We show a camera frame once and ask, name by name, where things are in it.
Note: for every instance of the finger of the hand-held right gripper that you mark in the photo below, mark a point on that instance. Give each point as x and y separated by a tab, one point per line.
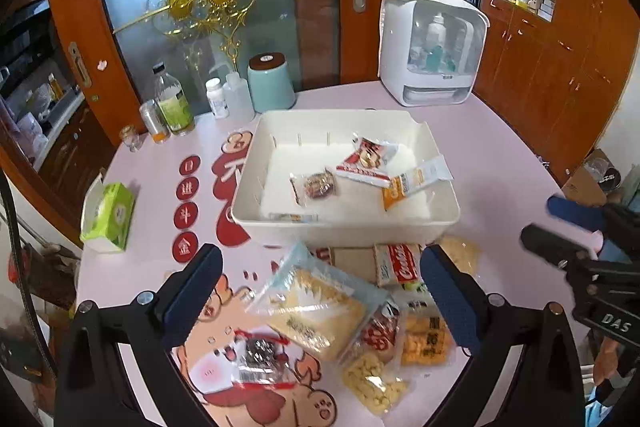
575	212
550	244

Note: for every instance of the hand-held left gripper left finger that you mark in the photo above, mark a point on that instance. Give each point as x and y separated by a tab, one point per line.
192	292

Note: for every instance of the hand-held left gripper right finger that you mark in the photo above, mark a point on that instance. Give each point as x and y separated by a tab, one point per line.
450	302

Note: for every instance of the orange snack cube packet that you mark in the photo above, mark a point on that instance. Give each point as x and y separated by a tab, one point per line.
422	342

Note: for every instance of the clear packet pale yellow pieces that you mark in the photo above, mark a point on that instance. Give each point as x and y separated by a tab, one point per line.
462	254

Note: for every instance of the white cracker packet red print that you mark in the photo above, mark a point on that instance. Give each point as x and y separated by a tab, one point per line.
400	262

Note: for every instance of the clear packet dark snack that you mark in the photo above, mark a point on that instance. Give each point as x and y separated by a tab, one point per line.
260	357

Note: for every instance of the brown paper snack packet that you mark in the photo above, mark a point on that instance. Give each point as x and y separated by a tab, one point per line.
352	263

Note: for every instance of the clear packet yellow balls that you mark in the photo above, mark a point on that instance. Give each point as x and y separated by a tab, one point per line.
372	377

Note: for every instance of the orange white snack bar packet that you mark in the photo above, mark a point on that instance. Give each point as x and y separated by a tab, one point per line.
410	184

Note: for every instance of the clear packet brown snack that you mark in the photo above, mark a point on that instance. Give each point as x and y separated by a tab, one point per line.
315	187

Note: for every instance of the red white snack packet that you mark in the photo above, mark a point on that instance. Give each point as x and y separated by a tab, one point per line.
365	157

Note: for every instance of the white plastic storage bin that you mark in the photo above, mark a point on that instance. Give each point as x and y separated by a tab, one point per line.
280	147

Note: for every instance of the person's right hand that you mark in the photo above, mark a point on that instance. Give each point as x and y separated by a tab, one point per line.
610	359

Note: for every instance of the cardboard box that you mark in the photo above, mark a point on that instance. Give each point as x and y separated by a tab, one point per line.
585	184

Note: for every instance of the pink printed tablecloth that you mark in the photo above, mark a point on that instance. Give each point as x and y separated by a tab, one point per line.
500	167

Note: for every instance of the person's blue pants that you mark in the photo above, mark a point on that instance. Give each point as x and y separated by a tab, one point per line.
600	412

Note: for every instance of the green tissue box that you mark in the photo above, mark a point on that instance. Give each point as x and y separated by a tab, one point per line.
110	217

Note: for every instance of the small glass jar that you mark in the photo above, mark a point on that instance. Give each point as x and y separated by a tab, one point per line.
132	139

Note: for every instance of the silver metal can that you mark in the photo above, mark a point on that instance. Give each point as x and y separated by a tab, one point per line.
154	119

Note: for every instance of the glass bottle green label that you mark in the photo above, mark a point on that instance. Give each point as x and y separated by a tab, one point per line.
174	107

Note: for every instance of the white pill bottle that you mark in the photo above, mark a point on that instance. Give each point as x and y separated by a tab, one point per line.
217	99

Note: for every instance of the clear plastic squeeze bottle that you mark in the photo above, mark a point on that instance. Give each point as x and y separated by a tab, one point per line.
239	99

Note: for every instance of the teal bottle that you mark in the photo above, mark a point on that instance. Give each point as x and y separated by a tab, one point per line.
437	57

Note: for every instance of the stack of small boxes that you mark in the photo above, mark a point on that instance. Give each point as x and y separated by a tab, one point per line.
542	4

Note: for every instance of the kitchen counter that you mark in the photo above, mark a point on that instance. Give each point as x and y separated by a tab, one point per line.
55	117

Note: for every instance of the teal canister brown lid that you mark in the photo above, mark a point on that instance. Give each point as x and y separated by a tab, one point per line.
270	82

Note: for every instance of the white cabinet clear door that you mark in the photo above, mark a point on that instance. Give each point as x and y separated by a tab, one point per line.
400	57

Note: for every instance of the glass sliding door gold ornament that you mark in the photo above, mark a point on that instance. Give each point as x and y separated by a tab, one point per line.
250	7

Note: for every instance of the wooden wall cabinet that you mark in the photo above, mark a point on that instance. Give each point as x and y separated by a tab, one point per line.
560	72

